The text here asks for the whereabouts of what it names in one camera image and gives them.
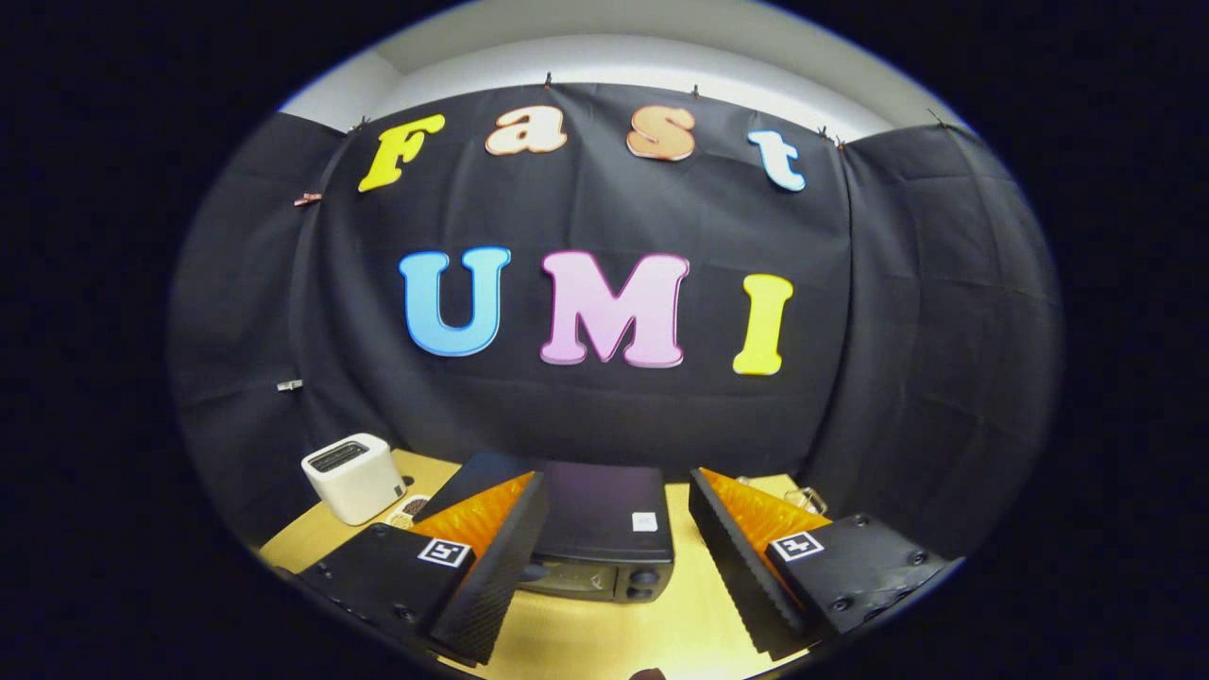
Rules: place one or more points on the white toaster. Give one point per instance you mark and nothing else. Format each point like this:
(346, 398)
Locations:
(354, 482)

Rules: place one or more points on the black toaster oven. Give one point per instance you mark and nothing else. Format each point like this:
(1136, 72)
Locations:
(595, 510)

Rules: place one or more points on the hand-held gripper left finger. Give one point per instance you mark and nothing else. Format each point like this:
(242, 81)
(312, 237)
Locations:
(505, 567)

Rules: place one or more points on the small dish of grains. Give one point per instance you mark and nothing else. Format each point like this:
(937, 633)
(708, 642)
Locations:
(408, 510)

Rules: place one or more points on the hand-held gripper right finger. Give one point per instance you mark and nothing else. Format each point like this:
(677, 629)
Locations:
(732, 567)

